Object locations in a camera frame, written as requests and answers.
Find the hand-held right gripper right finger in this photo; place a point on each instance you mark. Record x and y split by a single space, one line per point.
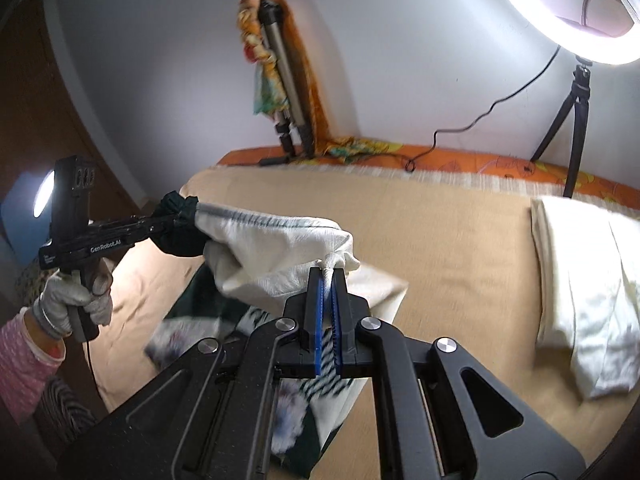
337 310

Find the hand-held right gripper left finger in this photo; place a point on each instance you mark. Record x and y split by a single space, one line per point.
316 310

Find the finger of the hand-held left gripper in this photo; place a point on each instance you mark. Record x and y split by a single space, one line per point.
157 219
157 234

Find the tree print t-shirt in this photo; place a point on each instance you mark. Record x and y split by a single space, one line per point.
270 255

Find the person's left forearm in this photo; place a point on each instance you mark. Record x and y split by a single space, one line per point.
20 360

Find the person's left hand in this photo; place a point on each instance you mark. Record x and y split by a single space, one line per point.
60 300

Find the white clip lamp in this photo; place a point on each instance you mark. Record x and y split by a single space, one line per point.
44 195

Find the beige blanket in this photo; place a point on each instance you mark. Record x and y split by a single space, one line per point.
450 260

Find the black white striped cloth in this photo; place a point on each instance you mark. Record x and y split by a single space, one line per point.
60 405

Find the colourful knotted scarf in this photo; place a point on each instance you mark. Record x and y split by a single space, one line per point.
260 60

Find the folded silver tripod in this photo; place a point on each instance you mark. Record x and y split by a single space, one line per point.
285 70

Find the orange cloth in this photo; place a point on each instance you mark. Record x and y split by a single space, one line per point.
310 85

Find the orange patterned mattress cover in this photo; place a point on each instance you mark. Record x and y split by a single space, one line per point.
500 162

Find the folded white garment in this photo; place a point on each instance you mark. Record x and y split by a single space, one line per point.
575 285

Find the black mini tripod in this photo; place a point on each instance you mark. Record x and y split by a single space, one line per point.
580 105

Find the black gooseneck phone holder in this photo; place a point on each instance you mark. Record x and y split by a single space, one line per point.
587 5

